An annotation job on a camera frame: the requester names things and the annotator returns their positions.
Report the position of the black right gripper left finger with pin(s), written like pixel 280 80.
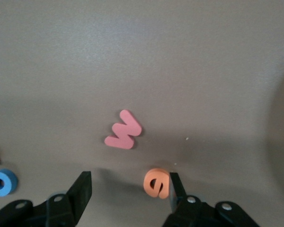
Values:
pixel 78 196

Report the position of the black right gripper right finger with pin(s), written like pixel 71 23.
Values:
pixel 187 212

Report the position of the orange foam letter e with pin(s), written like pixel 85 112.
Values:
pixel 149 184

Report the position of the pink foam letter w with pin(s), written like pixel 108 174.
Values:
pixel 120 143

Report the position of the blue foam letter o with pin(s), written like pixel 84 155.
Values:
pixel 9 186

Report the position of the brown table cover sheet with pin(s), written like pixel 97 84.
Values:
pixel 132 71

